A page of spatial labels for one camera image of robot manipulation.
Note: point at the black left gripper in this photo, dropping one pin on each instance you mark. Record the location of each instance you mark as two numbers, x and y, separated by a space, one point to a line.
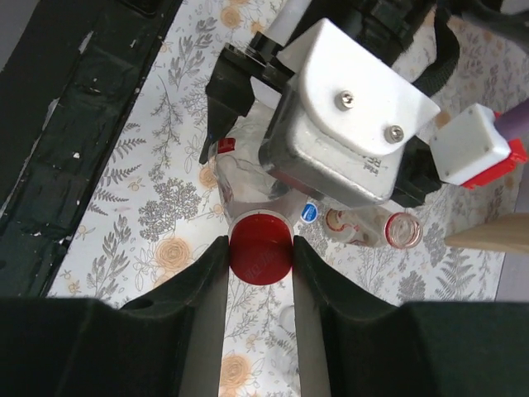
386 30

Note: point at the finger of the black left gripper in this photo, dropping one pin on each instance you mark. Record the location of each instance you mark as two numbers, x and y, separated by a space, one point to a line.
229 96

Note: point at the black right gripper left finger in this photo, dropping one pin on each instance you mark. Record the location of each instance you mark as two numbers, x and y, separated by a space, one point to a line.
167 342

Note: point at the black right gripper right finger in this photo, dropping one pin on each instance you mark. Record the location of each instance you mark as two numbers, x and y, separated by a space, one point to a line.
351 343

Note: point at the crushed clear bottle red label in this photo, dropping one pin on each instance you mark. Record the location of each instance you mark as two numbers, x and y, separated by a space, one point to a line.
243 183

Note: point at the red bottle cap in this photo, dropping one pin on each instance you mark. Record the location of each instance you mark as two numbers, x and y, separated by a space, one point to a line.
261 248

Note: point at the blue white bottle cap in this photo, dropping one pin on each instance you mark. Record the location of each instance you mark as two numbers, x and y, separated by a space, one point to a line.
309 213

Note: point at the clear plastic bottle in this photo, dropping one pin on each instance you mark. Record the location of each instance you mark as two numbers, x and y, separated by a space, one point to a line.
292 372

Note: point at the white translucent bottle cap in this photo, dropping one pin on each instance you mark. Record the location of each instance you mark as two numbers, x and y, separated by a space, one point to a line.
287 319

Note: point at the small glass bottle red rim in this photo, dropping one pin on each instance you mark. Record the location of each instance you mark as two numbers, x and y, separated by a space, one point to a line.
373 227

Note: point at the wooden shelf unit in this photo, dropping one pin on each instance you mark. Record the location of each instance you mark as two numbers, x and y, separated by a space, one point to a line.
508 233

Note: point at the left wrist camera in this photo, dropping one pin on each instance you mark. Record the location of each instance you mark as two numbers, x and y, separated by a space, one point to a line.
339 131

